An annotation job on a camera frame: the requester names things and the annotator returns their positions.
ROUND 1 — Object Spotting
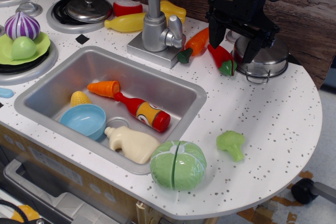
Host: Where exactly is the orange toy carrot piece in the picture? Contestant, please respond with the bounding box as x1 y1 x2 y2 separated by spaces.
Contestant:
87 81 120 98

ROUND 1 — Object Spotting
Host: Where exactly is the light green toy lime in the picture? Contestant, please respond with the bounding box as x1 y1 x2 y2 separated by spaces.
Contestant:
11 36 37 60

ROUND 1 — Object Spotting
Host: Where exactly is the grey vertical pole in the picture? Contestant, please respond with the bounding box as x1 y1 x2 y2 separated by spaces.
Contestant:
226 30 240 44

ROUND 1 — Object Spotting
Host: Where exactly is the grey stove knob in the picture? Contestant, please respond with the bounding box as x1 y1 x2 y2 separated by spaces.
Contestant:
15 2 43 17

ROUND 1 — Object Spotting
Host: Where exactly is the black caster wheel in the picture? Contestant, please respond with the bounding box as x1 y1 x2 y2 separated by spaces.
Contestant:
291 178 317 205

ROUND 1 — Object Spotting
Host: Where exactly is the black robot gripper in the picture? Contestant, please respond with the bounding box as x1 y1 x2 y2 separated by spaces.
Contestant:
206 0 279 63

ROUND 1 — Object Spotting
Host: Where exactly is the yellow toy corn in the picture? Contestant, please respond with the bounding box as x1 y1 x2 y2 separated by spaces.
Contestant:
70 91 91 107

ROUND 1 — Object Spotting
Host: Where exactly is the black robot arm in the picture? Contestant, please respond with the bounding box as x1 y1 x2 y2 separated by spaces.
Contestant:
206 0 280 63

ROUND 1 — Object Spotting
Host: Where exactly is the silver toy faucet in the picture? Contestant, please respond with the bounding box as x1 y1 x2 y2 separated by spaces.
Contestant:
127 0 186 69

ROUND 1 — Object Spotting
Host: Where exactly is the black tape square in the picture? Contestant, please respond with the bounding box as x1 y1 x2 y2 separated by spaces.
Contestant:
76 34 90 45

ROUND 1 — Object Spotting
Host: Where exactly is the green toy cabbage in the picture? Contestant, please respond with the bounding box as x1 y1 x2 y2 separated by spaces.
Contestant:
150 141 207 190

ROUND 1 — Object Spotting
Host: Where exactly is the light blue toy piece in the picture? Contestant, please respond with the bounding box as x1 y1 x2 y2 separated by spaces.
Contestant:
0 88 14 98

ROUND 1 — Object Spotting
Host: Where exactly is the red toy ketchup bottle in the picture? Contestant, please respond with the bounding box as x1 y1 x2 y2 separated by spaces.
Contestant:
114 92 171 132

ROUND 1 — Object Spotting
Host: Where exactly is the orange toy carrot with stem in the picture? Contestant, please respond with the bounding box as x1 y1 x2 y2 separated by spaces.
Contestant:
177 28 209 64

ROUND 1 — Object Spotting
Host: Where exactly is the purple striped toy onion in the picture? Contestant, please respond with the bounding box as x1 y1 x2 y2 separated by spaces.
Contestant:
5 12 40 40

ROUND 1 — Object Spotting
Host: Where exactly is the light blue plastic bowl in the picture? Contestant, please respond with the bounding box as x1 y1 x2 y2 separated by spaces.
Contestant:
59 104 106 140

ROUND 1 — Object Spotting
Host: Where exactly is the green toy broccoli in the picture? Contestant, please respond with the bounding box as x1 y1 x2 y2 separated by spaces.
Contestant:
216 131 245 162

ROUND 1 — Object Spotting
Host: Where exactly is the stainless steel pot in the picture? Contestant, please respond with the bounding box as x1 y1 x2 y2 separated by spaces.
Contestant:
231 36 289 84

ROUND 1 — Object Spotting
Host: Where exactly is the yellow toy pepper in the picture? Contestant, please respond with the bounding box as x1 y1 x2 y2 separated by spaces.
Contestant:
160 0 186 24

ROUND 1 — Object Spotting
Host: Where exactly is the silver toy sink basin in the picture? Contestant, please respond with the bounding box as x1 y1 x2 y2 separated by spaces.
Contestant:
14 46 207 175

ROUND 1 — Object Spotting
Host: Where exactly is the red toy chili pepper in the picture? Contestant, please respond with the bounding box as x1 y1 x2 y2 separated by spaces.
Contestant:
207 44 237 76

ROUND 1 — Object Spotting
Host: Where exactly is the cream toy squeeze bottle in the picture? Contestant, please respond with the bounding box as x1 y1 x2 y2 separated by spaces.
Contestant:
104 126 161 164

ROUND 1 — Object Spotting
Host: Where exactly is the steel pot lid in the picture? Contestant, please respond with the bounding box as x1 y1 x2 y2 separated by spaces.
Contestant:
66 0 112 23

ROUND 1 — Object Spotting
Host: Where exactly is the green plastic plate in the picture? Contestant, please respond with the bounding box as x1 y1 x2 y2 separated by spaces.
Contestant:
1 32 50 65

